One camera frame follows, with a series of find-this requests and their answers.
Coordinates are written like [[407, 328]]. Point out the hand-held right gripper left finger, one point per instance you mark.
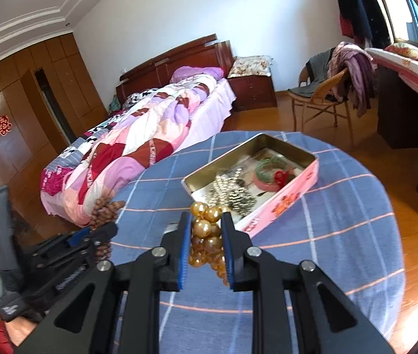
[[184, 254]]

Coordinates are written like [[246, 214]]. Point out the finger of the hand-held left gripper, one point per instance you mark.
[[78, 239], [106, 232]]

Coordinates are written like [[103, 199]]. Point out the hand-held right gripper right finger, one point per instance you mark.
[[227, 250]]

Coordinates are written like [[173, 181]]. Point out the pink bangle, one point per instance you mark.
[[264, 186]]

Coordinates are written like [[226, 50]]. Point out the pink metal tin box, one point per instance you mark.
[[286, 199]]

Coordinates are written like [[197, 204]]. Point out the green jade bangle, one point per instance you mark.
[[264, 166]]

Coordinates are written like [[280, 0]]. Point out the pink patchwork quilt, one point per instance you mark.
[[139, 143]]

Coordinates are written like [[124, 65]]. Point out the blue plaid tablecloth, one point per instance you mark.
[[323, 247]]

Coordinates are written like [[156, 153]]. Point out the red paper decoration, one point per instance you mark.
[[3, 125]]

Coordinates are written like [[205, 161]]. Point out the teal cloth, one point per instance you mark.
[[114, 104]]

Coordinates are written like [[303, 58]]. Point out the black white patterned blanket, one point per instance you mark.
[[139, 97]]

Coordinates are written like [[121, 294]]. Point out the wooden wardrobe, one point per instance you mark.
[[17, 88]]

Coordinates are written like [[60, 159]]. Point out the wooden nightstand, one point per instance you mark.
[[253, 92]]

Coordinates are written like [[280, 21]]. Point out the pink pillow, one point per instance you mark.
[[194, 73]]

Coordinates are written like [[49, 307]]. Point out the wicker chair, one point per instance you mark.
[[323, 97]]

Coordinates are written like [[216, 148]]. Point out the floral pillow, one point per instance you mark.
[[249, 65]]

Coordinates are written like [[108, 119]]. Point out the wooden bed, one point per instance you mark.
[[179, 53]]

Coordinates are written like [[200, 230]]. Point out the grey garment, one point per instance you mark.
[[314, 70]]

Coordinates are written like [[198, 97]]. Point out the dark desk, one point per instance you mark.
[[400, 118]]

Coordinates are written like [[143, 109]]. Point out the pink purple garment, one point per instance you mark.
[[356, 70]]

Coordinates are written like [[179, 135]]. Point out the pink padded mat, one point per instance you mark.
[[415, 73]]

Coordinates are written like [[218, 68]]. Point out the floral cushion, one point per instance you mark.
[[411, 53]]

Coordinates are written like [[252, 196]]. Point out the hanging dark clothes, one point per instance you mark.
[[360, 7]]

